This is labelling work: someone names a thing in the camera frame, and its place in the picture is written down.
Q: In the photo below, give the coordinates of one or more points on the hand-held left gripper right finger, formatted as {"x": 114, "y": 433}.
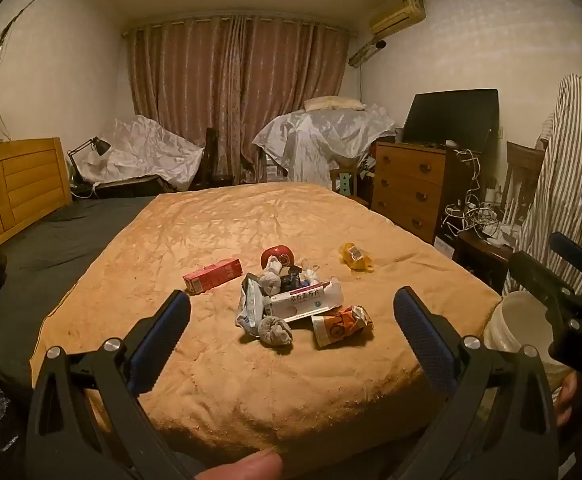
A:
{"x": 423, "y": 330}

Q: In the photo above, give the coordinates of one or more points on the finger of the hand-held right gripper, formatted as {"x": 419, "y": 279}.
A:
{"x": 536, "y": 275}
{"x": 571, "y": 247}

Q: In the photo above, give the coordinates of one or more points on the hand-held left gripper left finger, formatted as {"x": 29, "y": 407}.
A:
{"x": 163, "y": 330}

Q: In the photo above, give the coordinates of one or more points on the white plastic bucket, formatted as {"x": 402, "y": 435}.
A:
{"x": 513, "y": 320}

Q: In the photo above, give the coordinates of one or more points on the orange paper cup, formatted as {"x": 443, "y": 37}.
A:
{"x": 336, "y": 327}

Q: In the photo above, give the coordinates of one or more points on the silver foil wrapper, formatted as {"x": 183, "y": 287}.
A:
{"x": 251, "y": 305}

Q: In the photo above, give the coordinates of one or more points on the grey tissue ball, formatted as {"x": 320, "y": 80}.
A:
{"x": 275, "y": 331}

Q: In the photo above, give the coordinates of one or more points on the white medicine box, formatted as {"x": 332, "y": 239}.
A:
{"x": 306, "y": 302}

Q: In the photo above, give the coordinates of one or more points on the clear plastic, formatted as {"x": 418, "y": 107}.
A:
{"x": 312, "y": 272}

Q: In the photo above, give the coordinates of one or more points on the person's right hand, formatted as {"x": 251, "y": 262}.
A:
{"x": 567, "y": 400}

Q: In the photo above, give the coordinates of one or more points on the person's left hand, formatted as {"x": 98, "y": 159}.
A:
{"x": 241, "y": 466}

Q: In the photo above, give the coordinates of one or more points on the dark side table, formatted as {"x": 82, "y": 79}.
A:
{"x": 486, "y": 252}

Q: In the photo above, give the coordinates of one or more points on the red carton box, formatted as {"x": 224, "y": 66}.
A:
{"x": 211, "y": 276}

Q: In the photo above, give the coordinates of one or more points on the striped cloth cover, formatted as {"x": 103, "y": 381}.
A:
{"x": 566, "y": 175}

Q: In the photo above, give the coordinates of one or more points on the white carton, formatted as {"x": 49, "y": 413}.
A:
{"x": 443, "y": 249}

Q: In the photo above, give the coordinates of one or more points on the brown wooden chair back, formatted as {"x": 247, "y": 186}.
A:
{"x": 523, "y": 165}

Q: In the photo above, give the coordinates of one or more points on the yellow plastic wrapper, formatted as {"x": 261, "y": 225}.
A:
{"x": 356, "y": 257}

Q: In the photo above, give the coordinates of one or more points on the grey bed sheet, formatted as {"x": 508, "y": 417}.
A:
{"x": 56, "y": 250}

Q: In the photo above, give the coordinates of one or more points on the red round container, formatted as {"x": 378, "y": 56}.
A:
{"x": 283, "y": 255}

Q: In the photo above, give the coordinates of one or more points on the wooden dresser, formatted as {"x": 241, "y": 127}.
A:
{"x": 408, "y": 185}

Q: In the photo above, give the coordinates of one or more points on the small green-backed chair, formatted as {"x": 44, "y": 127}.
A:
{"x": 346, "y": 182}

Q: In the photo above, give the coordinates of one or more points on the black television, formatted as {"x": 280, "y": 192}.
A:
{"x": 451, "y": 117}

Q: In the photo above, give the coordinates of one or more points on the low plastic-covered furniture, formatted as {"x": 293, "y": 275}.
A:
{"x": 141, "y": 150}

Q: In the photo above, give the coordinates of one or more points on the black desk lamp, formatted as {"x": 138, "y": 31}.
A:
{"x": 102, "y": 146}

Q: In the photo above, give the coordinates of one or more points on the wooden headboard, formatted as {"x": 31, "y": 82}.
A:
{"x": 26, "y": 180}

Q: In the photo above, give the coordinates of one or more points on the tall plastic-covered furniture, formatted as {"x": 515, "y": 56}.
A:
{"x": 316, "y": 140}

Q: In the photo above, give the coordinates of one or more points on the cream pillow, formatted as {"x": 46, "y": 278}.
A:
{"x": 333, "y": 103}

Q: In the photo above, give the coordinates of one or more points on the pink curtain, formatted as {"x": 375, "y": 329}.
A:
{"x": 236, "y": 95}

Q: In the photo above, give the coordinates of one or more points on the wall air conditioner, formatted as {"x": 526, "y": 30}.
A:
{"x": 398, "y": 15}

